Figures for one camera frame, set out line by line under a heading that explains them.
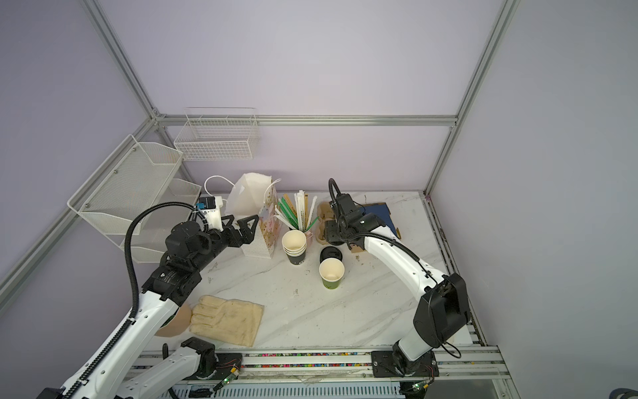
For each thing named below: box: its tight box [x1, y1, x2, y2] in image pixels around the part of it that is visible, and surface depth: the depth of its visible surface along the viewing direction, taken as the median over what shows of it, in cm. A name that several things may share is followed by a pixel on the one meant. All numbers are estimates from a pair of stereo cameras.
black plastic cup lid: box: [319, 246, 344, 264], surface depth 97 cm
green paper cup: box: [319, 257, 346, 291], surface depth 88 cm
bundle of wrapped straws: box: [273, 189, 319, 233], surface depth 95 cm
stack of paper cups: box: [281, 229, 307, 266], surface depth 90 cm
